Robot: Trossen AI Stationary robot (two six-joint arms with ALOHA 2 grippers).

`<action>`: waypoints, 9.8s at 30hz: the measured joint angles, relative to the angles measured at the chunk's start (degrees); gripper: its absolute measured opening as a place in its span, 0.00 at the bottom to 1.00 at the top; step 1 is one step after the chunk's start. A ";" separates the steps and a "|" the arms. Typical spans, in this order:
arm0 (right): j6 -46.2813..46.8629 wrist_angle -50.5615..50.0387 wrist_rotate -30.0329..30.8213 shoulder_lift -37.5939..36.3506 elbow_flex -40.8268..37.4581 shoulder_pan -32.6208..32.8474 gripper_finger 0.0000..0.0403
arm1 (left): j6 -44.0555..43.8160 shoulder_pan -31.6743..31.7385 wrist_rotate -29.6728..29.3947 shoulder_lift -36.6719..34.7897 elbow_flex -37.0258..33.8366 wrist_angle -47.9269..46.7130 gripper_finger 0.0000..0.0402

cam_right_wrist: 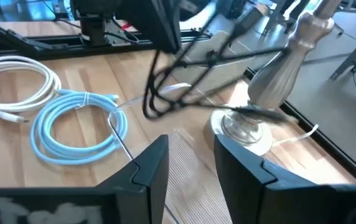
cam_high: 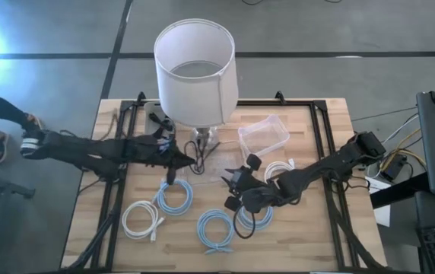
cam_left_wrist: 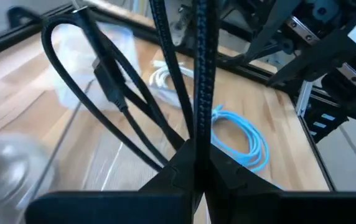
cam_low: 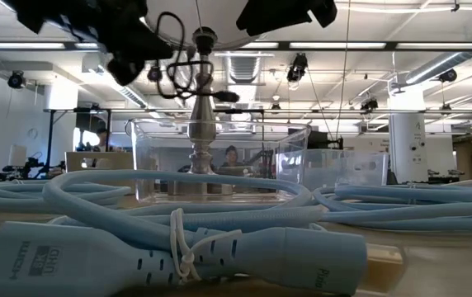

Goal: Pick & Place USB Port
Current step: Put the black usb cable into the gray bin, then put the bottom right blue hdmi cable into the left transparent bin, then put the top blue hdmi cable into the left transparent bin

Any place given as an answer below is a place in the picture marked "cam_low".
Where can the small clear plastic bin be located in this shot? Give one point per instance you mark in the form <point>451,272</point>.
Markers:
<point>343,171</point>

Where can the person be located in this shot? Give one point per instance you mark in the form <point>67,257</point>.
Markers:
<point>231,158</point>
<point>102,139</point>

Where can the black ceiling spotlight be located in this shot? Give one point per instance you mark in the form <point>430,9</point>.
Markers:
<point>154,73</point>
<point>298,68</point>
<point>16,79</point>
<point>449,75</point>
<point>369,104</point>

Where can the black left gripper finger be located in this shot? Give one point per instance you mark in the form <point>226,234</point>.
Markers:
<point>126,70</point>
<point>153,47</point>

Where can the large clear plastic bin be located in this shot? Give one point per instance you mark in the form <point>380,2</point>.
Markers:
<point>256,165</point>

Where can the white round column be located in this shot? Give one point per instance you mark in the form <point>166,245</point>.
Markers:
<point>407,148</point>

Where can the metal ventilation duct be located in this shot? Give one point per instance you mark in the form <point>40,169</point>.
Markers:
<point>243,68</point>

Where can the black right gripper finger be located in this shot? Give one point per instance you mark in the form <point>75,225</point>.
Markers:
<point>277,14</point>
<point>324,12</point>

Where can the silver lamp with white shade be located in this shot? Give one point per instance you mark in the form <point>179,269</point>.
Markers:
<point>203,128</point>

